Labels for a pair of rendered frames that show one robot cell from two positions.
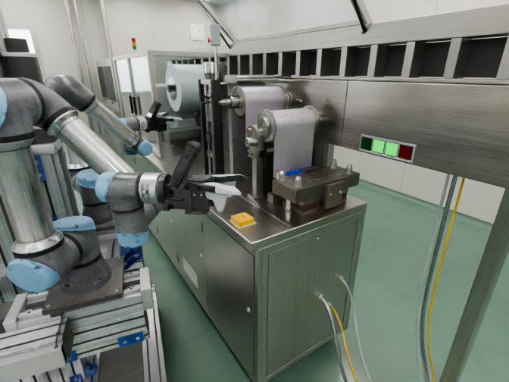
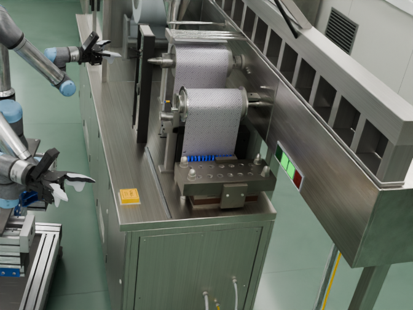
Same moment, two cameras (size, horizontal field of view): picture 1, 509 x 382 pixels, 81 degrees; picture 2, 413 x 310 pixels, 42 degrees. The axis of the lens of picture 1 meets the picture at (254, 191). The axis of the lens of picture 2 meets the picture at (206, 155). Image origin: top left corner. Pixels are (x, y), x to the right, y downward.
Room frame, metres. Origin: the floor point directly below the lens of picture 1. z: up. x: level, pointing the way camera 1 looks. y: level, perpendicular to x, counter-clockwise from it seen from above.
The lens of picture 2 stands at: (-0.55, -0.64, 2.23)
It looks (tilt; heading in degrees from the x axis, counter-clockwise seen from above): 31 degrees down; 14
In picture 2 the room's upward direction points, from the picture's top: 9 degrees clockwise
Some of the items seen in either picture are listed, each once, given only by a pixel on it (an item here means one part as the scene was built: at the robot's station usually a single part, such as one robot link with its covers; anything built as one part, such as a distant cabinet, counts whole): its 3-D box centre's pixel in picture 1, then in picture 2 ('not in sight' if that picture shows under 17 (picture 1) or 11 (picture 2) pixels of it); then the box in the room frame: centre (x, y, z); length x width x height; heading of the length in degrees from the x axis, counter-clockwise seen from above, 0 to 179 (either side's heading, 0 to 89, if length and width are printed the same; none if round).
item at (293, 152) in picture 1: (294, 154); (210, 139); (1.36, -0.19, 1.11); 0.23 x 0.01 x 0.18; 124
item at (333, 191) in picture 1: (333, 195); (233, 195); (1.22, -0.35, 0.96); 0.10 x 0.03 x 0.11; 124
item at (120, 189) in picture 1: (123, 188); (3, 166); (0.67, 0.32, 1.21); 0.11 x 0.08 x 0.09; 86
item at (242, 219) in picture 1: (242, 219); (129, 195); (1.09, 0.05, 0.91); 0.07 x 0.07 x 0.02; 34
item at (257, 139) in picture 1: (254, 167); (168, 141); (1.36, 0.00, 1.05); 0.06 x 0.05 x 0.31; 124
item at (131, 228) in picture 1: (133, 220); (10, 187); (0.69, 0.32, 1.12); 0.11 x 0.08 x 0.11; 176
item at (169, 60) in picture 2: (234, 101); (168, 61); (1.54, 0.10, 1.33); 0.06 x 0.06 x 0.06; 34
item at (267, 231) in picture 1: (196, 157); (147, 87); (2.15, 0.43, 0.88); 2.52 x 0.66 x 0.04; 34
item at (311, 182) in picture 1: (316, 182); (225, 176); (1.29, -0.29, 1.00); 0.40 x 0.16 x 0.06; 124
